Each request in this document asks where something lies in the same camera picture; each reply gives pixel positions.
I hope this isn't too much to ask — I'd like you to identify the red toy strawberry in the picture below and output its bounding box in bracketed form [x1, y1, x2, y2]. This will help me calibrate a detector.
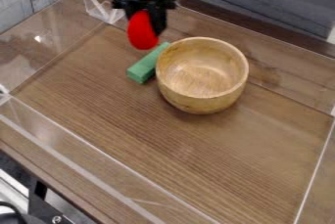
[127, 10, 158, 50]

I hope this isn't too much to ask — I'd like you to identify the green rectangular block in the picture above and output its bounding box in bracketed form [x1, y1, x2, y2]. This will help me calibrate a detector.
[127, 42, 170, 84]

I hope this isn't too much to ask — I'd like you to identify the wooden bowl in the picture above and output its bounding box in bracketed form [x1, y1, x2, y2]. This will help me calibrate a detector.
[155, 37, 250, 114]

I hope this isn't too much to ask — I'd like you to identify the clear acrylic tray wall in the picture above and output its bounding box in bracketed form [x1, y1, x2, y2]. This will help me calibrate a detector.
[0, 0, 335, 224]

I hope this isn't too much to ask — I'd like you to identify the black table leg bracket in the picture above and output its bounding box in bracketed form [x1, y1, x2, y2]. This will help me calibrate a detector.
[28, 180, 75, 224]

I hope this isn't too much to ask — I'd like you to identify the black cable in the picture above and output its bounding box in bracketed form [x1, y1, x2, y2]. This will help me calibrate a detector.
[0, 201, 28, 224]

